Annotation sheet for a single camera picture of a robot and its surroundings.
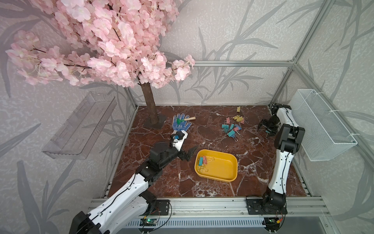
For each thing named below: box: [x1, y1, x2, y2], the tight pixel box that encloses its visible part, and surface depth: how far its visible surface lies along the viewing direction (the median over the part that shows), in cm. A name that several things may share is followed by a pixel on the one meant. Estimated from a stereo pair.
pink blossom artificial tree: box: [5, 0, 195, 128], surface depth 48 cm
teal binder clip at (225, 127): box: [221, 124, 230, 132], surface depth 109 cm
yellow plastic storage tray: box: [194, 149, 239, 183], surface depth 89 cm
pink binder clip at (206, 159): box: [202, 156, 215, 165], surface depth 91 cm
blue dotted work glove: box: [172, 113, 192, 132], surface depth 110 cm
